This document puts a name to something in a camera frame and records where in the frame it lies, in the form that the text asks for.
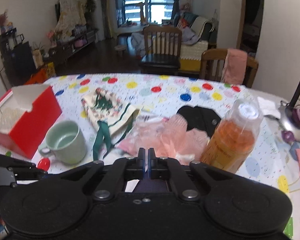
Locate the pink mesh bath pouf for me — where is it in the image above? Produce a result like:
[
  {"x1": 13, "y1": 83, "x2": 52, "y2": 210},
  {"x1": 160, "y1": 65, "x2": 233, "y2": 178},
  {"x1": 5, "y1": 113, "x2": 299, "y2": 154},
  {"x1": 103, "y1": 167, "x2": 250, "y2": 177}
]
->
[{"x1": 154, "y1": 114, "x2": 210, "y2": 165}]

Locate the christmas print drawstring bag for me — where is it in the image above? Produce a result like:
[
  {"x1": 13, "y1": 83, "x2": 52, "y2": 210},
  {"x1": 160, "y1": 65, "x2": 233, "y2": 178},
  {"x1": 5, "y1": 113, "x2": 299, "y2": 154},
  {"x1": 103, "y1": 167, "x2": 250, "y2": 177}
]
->
[{"x1": 81, "y1": 88, "x2": 139, "y2": 160}]

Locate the black fabric mask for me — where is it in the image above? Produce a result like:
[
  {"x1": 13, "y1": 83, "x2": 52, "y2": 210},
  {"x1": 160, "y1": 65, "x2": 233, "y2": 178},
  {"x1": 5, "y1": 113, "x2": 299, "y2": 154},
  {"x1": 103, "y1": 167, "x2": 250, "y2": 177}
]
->
[{"x1": 177, "y1": 105, "x2": 221, "y2": 137}]

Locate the balloon print tablecloth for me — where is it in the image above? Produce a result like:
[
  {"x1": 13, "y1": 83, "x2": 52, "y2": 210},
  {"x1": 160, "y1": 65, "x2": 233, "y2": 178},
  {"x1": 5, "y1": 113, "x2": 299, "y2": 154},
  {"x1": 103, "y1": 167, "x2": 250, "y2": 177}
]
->
[{"x1": 0, "y1": 73, "x2": 300, "y2": 239}]

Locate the pale green ceramic mug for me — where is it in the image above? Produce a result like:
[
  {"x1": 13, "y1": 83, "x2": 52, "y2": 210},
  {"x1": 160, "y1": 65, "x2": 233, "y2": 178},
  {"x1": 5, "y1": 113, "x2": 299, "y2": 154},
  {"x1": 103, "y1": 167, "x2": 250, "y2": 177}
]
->
[{"x1": 38, "y1": 120, "x2": 87, "y2": 165}]

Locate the orange drink bottle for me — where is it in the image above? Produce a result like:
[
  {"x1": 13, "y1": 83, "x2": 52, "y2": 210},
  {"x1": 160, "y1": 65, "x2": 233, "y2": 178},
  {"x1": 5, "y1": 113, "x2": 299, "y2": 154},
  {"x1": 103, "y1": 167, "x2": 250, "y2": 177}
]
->
[{"x1": 200, "y1": 99, "x2": 263, "y2": 173}]

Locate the red cardboard box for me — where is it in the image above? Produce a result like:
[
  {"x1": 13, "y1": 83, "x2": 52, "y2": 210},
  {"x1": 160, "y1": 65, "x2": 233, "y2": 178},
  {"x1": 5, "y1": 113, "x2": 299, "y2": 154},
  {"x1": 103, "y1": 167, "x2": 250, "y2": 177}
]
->
[{"x1": 0, "y1": 84, "x2": 62, "y2": 159}]

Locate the wooden chair dark seat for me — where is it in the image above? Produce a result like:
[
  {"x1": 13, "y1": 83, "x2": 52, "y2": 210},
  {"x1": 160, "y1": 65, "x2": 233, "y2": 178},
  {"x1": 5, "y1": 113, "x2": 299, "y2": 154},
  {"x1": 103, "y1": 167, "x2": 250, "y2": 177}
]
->
[{"x1": 139, "y1": 24, "x2": 182, "y2": 75}]

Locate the wooden chair with towel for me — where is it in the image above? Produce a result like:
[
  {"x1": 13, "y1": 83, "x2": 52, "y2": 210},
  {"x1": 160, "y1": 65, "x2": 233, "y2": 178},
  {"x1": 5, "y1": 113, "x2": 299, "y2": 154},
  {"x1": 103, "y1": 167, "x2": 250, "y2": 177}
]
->
[{"x1": 199, "y1": 49, "x2": 258, "y2": 88}]

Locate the small round stool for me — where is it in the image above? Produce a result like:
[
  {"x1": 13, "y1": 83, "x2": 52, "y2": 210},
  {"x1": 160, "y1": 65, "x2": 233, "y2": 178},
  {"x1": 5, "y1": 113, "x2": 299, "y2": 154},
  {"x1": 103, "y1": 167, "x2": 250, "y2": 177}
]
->
[{"x1": 114, "y1": 44, "x2": 127, "y2": 58}]

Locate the pink towel on chair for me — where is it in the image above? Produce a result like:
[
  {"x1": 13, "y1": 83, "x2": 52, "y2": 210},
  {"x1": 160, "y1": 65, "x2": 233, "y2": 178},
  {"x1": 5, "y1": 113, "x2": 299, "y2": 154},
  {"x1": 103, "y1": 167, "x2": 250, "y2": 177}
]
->
[{"x1": 221, "y1": 49, "x2": 248, "y2": 85}]

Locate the sofa with cream cover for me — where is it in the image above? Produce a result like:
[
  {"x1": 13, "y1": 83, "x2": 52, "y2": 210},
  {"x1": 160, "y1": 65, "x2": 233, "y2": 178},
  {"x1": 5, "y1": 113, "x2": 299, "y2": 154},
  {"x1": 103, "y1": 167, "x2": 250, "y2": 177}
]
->
[{"x1": 173, "y1": 11, "x2": 217, "y2": 73}]

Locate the dark tv cabinet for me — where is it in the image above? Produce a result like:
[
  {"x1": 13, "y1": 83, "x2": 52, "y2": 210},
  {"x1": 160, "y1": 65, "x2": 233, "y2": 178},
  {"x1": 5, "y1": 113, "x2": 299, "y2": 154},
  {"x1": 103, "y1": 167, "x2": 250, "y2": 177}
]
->
[{"x1": 0, "y1": 28, "x2": 97, "y2": 86}]

